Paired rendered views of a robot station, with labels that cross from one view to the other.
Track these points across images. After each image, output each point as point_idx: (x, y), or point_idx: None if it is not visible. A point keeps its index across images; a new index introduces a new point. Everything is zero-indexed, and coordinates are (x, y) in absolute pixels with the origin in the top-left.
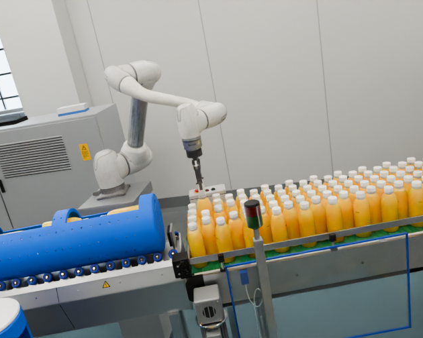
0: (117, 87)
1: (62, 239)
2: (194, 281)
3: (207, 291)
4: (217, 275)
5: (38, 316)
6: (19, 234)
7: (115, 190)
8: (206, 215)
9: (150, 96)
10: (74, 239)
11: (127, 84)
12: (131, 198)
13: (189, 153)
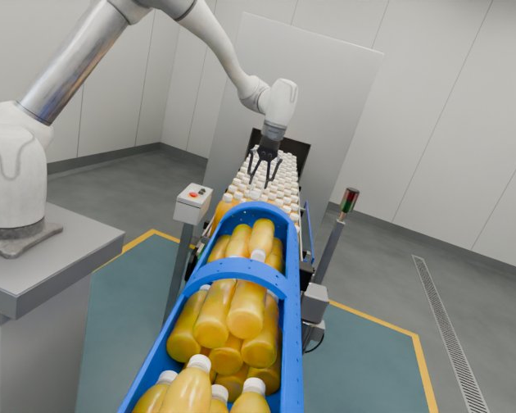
0: (186, 2)
1: (300, 310)
2: None
3: (314, 288)
4: None
5: None
6: (291, 354)
7: (43, 223)
8: None
9: (232, 48)
10: (300, 300)
11: (206, 7)
12: (101, 229)
13: (278, 143)
